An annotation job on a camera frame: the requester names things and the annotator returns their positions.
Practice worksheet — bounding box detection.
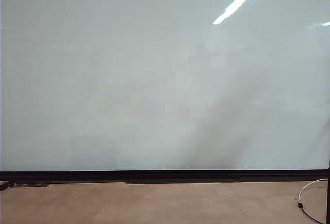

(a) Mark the large white glass whiteboard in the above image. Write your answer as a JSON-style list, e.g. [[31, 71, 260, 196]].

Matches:
[[0, 0, 330, 171]]

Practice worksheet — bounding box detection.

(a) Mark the black whiteboard bottom frame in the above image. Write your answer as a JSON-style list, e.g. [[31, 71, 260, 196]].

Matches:
[[0, 169, 330, 185]]

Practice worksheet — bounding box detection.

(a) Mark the white floor cable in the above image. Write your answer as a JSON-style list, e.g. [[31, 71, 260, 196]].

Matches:
[[298, 178, 328, 224]]

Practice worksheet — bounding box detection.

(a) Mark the black whiteboard stand post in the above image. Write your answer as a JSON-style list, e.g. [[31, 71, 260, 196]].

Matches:
[[326, 166, 330, 224]]

